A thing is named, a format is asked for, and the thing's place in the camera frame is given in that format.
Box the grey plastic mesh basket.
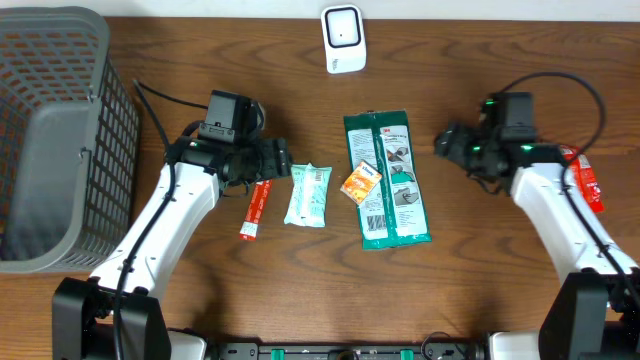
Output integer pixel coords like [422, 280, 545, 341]
[1, 7, 141, 274]

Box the orange-red snack bag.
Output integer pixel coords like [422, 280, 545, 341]
[560, 145, 605, 214]

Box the orange Kleenex tissue pack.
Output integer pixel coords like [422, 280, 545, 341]
[340, 161, 382, 205]

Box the mint green wipes pack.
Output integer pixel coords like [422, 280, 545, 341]
[284, 163, 332, 228]

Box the red stick packet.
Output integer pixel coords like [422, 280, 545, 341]
[240, 180, 273, 241]

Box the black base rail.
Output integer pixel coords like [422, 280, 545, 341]
[169, 341, 491, 360]

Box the white barcode scanner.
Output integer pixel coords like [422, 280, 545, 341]
[320, 4, 367, 75]

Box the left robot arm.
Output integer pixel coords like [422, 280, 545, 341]
[52, 136, 292, 359]

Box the green 3M wipes package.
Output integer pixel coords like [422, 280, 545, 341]
[344, 110, 432, 250]

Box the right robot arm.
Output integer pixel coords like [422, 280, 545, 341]
[434, 124, 639, 359]

